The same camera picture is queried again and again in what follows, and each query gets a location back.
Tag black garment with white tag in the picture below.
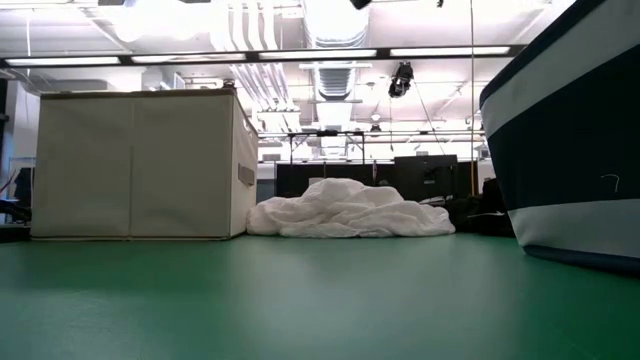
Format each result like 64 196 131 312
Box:
439 177 516 239

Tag long linear ceiling light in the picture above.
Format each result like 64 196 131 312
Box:
0 43 527 70

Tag white ceiling pipes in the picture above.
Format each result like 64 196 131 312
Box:
209 0 304 134

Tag black monitor screen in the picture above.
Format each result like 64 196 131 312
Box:
393 154 459 202

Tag black low partition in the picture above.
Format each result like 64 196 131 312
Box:
275 162 396 199

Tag white fluffy garment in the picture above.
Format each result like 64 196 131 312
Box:
245 177 457 239

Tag navy fabric storage bin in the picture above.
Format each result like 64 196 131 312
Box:
478 0 640 275

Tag beige fabric storage box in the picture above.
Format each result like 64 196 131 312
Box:
30 88 260 242

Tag green table mat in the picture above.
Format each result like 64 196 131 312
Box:
0 230 640 360

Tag black office chair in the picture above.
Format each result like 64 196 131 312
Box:
12 167 35 224

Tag round ribbed ceiling duct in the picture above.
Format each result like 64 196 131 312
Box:
302 0 371 101

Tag black ceiling camera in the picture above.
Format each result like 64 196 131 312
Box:
387 61 415 100

